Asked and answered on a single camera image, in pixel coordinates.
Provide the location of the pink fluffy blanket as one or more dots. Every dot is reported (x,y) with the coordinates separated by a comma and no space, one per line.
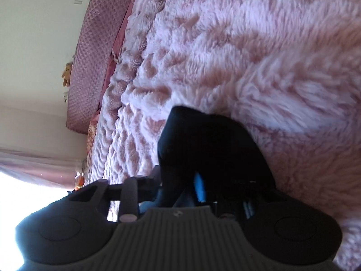
(289,70)

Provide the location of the floral pink pillow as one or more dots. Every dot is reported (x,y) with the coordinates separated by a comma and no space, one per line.
(92,129)

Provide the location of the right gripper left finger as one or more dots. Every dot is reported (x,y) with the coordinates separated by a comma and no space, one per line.
(134,191)

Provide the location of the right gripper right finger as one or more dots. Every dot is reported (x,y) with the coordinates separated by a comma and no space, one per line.
(220,209)

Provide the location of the small brown plush toy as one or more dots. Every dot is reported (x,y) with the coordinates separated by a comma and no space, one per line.
(67,74)

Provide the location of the dark navy pants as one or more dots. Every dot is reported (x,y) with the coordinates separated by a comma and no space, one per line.
(217,148)

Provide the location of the pink curtain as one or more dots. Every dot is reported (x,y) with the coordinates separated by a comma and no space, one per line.
(40,170)

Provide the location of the quilted mauve headboard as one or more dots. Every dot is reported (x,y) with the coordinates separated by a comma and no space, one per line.
(100,28)

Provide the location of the orange plush toy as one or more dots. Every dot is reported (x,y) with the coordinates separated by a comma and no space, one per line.
(79,182)

